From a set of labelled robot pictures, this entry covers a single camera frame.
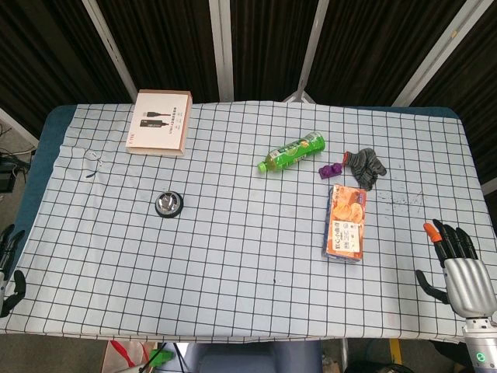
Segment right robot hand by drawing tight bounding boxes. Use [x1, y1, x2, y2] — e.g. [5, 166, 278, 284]
[415, 219, 497, 320]

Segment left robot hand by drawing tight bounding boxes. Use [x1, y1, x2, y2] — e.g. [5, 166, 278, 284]
[0, 224, 27, 319]

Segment orange biscuit box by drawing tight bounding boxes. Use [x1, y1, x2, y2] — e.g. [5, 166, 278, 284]
[321, 184, 369, 265]

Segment grey striped knit glove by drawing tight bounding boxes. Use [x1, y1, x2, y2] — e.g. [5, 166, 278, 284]
[342, 148, 388, 191]

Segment white red paper bag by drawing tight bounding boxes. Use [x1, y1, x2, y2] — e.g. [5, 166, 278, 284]
[101, 340, 158, 373]

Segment purple plastic toy block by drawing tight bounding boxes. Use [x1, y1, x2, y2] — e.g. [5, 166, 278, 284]
[319, 163, 344, 180]

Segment green plastic object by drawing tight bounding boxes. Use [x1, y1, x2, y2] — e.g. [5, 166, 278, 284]
[149, 348, 175, 368]

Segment green tea plastic bottle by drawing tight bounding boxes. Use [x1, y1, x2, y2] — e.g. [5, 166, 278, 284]
[257, 131, 326, 174]

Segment blue grey chair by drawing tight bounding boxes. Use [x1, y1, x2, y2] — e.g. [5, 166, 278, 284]
[182, 341, 323, 373]

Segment white grid checkered tablecloth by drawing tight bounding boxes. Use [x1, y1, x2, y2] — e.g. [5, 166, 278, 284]
[0, 101, 497, 345]

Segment black cables bundle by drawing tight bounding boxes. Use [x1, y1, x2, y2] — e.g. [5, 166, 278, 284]
[0, 120, 32, 195]

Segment pink cable product box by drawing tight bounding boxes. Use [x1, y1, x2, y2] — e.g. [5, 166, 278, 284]
[125, 89, 193, 158]

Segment white partition frame post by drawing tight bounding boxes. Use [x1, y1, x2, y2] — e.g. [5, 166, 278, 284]
[80, 0, 137, 103]
[391, 0, 494, 107]
[282, 0, 331, 104]
[208, 0, 235, 103]

